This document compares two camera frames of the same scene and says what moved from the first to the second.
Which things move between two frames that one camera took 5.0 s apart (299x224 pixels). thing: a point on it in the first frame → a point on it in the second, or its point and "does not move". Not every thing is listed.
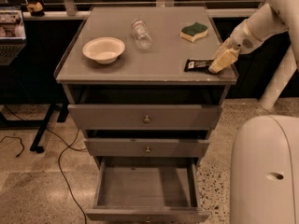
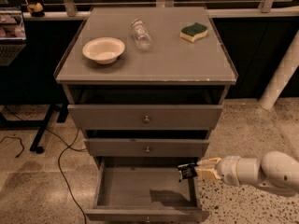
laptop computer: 12,34 does not move
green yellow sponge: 191,33 does not move
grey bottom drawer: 148,190 does not move
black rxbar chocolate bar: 197,64 → 187,170
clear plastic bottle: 141,35 does not move
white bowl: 104,49 does not move
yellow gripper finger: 224,51 → 212,161
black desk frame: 62,107 does not move
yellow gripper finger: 223,61 → 209,174
